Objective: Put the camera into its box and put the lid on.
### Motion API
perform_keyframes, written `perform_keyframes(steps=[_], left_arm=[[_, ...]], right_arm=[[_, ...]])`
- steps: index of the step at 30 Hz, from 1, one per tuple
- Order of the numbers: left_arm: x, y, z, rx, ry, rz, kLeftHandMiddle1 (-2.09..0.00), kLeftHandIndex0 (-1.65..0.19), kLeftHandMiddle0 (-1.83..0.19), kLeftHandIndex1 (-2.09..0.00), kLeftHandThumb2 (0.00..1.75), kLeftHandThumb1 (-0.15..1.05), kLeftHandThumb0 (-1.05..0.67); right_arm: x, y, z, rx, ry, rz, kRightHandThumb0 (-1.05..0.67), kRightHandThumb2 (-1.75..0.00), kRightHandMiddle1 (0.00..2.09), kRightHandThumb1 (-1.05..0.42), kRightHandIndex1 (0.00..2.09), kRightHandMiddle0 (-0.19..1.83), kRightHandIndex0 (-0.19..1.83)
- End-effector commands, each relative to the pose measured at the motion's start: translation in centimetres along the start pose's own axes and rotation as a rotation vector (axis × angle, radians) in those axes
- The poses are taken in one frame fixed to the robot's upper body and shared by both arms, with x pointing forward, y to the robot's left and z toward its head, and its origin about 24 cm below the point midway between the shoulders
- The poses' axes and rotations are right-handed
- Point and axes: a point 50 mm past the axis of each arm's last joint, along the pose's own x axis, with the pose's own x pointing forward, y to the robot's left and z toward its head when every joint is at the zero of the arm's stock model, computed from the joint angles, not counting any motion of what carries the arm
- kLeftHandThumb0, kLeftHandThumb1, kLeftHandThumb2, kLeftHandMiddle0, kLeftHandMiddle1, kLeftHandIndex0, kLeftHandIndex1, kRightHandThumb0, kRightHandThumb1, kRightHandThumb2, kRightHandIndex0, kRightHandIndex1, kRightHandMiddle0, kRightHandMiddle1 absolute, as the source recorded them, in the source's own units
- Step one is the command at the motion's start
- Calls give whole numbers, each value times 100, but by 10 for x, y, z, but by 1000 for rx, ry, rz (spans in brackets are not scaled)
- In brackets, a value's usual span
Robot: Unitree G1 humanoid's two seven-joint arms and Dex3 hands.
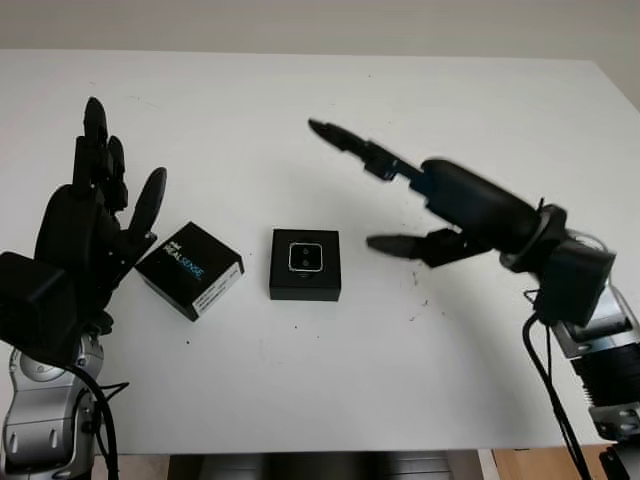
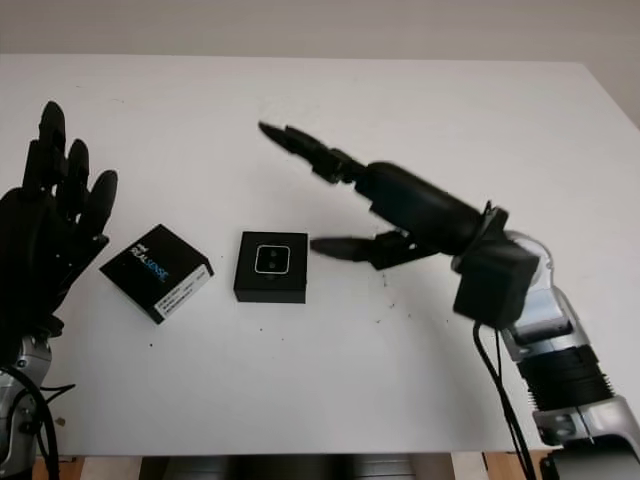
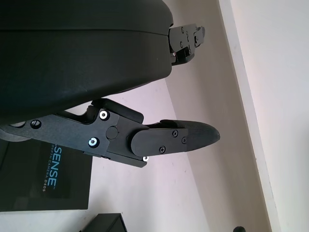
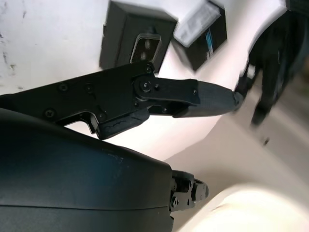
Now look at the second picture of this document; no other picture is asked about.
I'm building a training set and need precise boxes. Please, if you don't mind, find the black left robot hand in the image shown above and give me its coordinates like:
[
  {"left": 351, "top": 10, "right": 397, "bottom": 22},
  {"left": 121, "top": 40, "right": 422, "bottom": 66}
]
[{"left": 0, "top": 101, "right": 120, "bottom": 369}]

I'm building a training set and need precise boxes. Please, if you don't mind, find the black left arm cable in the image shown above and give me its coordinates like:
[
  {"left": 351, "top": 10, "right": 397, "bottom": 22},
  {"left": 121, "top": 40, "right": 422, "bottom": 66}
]
[{"left": 0, "top": 364, "right": 76, "bottom": 480}]

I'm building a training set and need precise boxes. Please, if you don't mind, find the black camera box base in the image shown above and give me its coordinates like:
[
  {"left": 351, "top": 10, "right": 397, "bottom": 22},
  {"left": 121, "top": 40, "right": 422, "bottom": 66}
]
[{"left": 232, "top": 230, "right": 310, "bottom": 305}]

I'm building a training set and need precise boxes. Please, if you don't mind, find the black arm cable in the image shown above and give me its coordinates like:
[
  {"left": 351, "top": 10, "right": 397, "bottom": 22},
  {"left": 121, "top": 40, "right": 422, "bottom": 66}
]
[
  {"left": 0, "top": 364, "right": 76, "bottom": 480},
  {"left": 472, "top": 322, "right": 534, "bottom": 480}
]

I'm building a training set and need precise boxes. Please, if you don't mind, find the dark robot torso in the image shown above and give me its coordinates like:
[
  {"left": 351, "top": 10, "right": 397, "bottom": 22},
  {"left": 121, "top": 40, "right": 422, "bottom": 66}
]
[{"left": 139, "top": 444, "right": 451, "bottom": 480}]

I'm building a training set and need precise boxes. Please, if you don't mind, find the black RealSense box lid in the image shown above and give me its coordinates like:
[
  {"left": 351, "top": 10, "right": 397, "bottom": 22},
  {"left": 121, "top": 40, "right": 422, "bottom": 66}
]
[{"left": 98, "top": 224, "right": 215, "bottom": 327}]

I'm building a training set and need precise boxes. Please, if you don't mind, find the small silver depth camera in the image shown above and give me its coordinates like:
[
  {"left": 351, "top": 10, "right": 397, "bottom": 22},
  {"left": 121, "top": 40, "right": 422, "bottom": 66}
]
[{"left": 253, "top": 243, "right": 293, "bottom": 277}]

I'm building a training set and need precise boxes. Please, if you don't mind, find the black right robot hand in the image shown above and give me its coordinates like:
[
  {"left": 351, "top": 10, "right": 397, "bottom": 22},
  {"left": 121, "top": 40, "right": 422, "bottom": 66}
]
[{"left": 257, "top": 121, "right": 496, "bottom": 271}]

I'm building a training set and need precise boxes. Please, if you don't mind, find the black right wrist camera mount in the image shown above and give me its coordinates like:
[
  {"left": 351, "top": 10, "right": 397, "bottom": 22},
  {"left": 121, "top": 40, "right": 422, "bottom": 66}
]
[{"left": 452, "top": 247, "right": 536, "bottom": 329}]

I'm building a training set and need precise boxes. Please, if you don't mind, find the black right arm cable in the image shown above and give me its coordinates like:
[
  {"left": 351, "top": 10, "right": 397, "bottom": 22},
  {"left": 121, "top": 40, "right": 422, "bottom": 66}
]
[{"left": 472, "top": 322, "right": 534, "bottom": 480}]

